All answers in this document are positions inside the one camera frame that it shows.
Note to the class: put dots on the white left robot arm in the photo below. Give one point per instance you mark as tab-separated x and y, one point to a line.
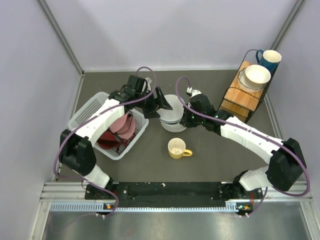
77	146

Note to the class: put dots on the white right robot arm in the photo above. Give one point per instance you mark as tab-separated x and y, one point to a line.
284	158

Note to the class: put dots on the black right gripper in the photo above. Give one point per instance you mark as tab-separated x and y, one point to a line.
185	121

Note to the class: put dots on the dark red bra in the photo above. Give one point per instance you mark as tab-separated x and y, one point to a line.
109	140

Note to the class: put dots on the aluminium rail with cable duct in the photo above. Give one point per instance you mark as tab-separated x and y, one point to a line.
83	197

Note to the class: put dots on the white plastic basket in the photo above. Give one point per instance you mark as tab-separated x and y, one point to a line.
93	105

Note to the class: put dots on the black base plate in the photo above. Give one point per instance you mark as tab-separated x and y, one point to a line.
180	194

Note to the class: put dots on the pink bra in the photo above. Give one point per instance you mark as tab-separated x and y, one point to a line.
124	127

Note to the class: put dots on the wooden rack with black frame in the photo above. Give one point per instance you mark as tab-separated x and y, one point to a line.
240	103

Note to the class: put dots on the yellow mug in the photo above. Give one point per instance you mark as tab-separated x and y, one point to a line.
177	149

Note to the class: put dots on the blue and white mug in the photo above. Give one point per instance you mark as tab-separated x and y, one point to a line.
270	59

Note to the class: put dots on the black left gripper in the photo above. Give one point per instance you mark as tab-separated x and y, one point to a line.
160	102

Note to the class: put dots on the white bowl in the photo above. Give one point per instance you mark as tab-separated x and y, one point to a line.
253	78

